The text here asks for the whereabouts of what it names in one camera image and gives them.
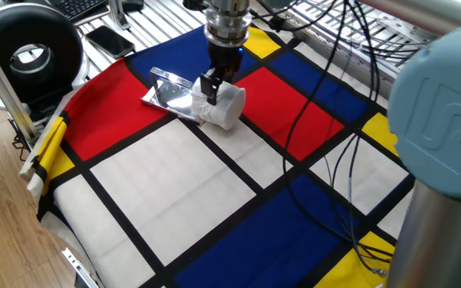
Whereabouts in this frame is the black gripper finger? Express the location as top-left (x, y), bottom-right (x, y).
top-left (199, 66), bottom-right (222, 106)

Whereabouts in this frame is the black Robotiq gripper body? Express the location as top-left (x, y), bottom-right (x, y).
top-left (207, 39), bottom-right (244, 83)

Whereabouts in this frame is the white toilet paper roll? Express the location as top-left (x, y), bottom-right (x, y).
top-left (190, 76), bottom-right (247, 132)

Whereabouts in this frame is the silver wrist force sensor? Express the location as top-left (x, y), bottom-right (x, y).
top-left (203, 0), bottom-right (252, 47)

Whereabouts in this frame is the black round stand base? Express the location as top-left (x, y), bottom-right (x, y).
top-left (182, 0), bottom-right (208, 12)

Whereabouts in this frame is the Mondrian pattern table cloth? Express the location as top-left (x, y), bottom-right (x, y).
top-left (18, 23), bottom-right (415, 288)

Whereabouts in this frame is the black smartphone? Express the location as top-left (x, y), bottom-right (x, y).
top-left (85, 25), bottom-right (136, 60)

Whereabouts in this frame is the black computer keyboard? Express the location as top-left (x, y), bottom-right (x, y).
top-left (45, 0), bottom-right (110, 23)

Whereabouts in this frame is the silver mounting plate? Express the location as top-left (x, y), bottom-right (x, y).
top-left (374, 14), bottom-right (439, 45)

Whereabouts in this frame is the black cable with silver ferrule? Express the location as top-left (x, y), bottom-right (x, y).
top-left (281, 0), bottom-right (395, 265)

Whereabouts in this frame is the aluminium upright bracket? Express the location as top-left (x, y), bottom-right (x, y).
top-left (106, 0), bottom-right (131, 31)

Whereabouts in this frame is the aluminium frame post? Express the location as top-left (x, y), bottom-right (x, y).
top-left (0, 23), bottom-right (40, 142)

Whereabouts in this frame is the metal table edge rail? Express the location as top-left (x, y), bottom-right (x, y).
top-left (61, 247), bottom-right (106, 288)

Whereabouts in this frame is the black cable with metal plug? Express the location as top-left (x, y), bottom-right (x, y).
top-left (345, 0), bottom-right (390, 279)

